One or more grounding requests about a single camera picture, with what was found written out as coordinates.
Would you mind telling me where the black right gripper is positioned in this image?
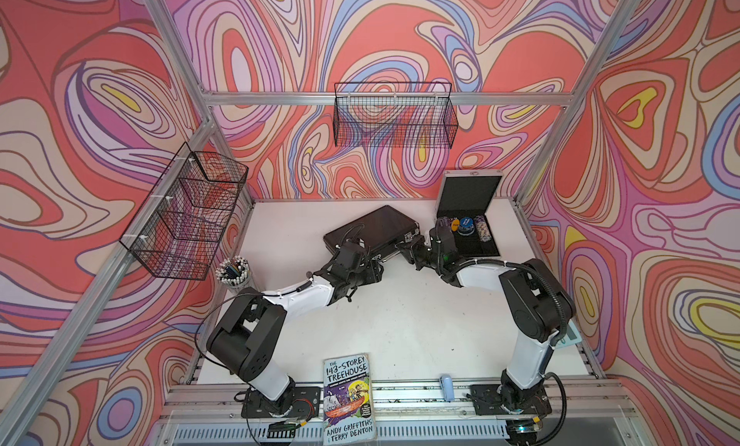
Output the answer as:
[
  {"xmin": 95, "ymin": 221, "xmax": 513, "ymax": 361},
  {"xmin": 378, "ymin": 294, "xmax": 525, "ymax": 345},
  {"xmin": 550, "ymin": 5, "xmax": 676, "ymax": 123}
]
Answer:
[{"xmin": 395, "ymin": 234, "xmax": 442, "ymax": 271}]

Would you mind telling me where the black poker case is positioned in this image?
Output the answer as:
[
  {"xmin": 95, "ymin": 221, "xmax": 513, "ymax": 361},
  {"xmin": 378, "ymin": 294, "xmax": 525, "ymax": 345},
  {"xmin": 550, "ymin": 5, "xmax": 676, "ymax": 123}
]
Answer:
[{"xmin": 323, "ymin": 205, "xmax": 420, "ymax": 259}]

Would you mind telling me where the silver aluminium poker case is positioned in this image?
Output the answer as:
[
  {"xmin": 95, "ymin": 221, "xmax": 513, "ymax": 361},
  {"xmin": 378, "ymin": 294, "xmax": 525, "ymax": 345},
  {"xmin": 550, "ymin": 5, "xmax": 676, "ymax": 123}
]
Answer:
[{"xmin": 436, "ymin": 170, "xmax": 503, "ymax": 257}]

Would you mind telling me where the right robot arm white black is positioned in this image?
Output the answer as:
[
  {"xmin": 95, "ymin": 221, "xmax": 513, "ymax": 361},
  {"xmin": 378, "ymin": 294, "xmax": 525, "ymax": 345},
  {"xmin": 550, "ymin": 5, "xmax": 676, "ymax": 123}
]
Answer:
[{"xmin": 398, "ymin": 235, "xmax": 575, "ymax": 392}]

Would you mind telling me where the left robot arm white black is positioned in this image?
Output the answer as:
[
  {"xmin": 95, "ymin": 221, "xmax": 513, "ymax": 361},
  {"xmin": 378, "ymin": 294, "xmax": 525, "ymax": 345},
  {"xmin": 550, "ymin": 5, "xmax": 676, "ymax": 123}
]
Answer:
[{"xmin": 206, "ymin": 241, "xmax": 383, "ymax": 405}]

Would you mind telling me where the silver pencil cup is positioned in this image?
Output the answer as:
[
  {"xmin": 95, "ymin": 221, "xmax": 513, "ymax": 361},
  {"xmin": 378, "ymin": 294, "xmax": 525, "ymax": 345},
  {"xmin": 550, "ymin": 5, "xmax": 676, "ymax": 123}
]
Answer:
[{"xmin": 215, "ymin": 256, "xmax": 252, "ymax": 292}]

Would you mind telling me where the small light blue tube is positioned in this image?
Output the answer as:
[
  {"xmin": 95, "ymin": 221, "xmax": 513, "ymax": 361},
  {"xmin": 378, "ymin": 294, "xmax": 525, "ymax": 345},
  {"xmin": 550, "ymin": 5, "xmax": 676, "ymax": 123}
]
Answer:
[{"xmin": 439, "ymin": 374, "xmax": 455, "ymax": 403}]

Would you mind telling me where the treehouse paperback book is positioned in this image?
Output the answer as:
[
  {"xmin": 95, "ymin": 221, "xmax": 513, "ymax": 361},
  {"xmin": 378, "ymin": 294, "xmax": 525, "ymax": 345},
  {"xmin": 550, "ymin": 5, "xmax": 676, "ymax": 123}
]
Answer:
[{"xmin": 322, "ymin": 353, "xmax": 378, "ymax": 445}]

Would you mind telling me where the light green calculator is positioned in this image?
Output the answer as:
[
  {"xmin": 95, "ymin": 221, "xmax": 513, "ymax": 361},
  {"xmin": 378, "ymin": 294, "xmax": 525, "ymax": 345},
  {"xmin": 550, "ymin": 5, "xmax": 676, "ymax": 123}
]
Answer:
[{"xmin": 556, "ymin": 320, "xmax": 582, "ymax": 349}]

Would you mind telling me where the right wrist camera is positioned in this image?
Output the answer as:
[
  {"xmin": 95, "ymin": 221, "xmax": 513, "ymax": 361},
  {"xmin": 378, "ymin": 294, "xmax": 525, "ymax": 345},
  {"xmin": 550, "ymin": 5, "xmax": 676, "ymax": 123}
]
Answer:
[{"xmin": 430, "ymin": 226, "xmax": 458, "ymax": 257}]

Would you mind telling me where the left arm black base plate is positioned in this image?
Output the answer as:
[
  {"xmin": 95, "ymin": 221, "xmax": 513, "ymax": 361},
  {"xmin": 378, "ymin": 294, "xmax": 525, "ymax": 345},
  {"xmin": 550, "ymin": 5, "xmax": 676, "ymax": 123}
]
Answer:
[{"xmin": 241, "ymin": 382, "xmax": 322, "ymax": 420}]

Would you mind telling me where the black wire basket back wall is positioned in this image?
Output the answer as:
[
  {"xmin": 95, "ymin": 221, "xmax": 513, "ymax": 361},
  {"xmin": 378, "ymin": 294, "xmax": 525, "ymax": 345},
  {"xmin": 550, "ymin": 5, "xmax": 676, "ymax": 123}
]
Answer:
[{"xmin": 333, "ymin": 80, "xmax": 459, "ymax": 149}]

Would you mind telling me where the black wire basket wall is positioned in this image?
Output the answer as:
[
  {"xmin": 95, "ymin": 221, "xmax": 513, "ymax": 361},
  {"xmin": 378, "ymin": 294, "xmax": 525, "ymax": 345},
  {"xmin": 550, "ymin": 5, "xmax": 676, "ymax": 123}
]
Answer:
[
  {"xmin": 119, "ymin": 143, "xmax": 249, "ymax": 280},
  {"xmin": 333, "ymin": 80, "xmax": 459, "ymax": 149}
]

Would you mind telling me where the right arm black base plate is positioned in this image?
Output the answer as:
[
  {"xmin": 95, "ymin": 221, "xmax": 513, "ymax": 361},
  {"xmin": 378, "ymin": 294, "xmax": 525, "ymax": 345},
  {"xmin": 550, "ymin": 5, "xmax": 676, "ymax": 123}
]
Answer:
[{"xmin": 466, "ymin": 384, "xmax": 552, "ymax": 417}]

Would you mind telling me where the black wire basket left wall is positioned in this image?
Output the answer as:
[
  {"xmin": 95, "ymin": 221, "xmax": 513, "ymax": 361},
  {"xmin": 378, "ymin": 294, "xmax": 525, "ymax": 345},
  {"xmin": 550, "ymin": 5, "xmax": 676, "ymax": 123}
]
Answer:
[{"xmin": 119, "ymin": 143, "xmax": 249, "ymax": 280}]

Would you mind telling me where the aluminium frame rail front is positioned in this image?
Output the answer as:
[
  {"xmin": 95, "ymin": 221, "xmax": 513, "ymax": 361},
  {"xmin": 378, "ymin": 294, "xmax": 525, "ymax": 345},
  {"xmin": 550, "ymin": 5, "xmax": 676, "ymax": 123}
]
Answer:
[{"xmin": 160, "ymin": 378, "xmax": 639, "ymax": 422}]

